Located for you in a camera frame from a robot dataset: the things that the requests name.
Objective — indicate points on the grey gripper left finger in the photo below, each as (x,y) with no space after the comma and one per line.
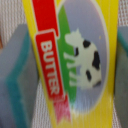
(18,81)

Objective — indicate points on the yellow toy butter box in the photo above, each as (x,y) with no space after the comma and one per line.
(75,43)

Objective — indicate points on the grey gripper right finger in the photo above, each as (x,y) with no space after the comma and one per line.
(121,81)

